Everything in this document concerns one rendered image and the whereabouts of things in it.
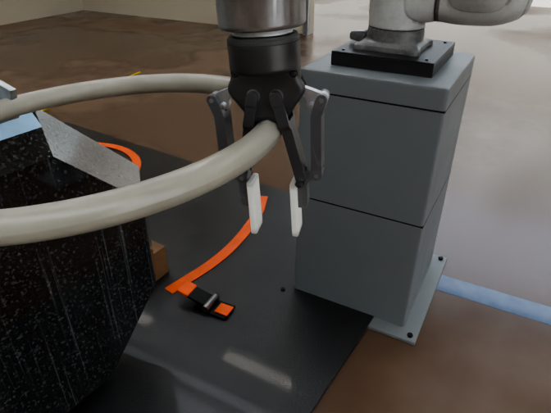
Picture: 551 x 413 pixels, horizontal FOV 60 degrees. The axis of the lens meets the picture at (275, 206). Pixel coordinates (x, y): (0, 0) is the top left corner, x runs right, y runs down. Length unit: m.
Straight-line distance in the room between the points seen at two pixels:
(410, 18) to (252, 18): 0.93
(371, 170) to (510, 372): 0.73
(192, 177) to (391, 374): 1.19
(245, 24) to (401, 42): 0.94
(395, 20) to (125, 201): 1.07
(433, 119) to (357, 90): 0.21
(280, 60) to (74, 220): 0.24
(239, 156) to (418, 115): 0.87
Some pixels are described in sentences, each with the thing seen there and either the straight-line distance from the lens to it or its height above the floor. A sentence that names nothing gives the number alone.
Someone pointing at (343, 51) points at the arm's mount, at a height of 0.84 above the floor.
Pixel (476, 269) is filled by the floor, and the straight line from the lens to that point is 1.99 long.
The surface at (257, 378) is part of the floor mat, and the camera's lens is 1.45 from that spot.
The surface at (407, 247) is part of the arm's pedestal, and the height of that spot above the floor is 0.32.
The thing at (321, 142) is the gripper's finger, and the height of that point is 0.94.
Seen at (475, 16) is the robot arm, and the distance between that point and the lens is 1.35.
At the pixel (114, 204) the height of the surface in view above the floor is 0.95.
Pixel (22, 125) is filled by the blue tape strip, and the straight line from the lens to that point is 1.08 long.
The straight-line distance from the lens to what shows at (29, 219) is 0.41.
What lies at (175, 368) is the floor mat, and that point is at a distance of 1.50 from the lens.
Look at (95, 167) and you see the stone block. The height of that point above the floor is 0.67.
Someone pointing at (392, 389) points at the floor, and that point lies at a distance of 1.48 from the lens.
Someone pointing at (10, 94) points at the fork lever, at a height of 0.92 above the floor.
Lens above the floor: 1.14
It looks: 31 degrees down
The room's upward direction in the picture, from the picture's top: straight up
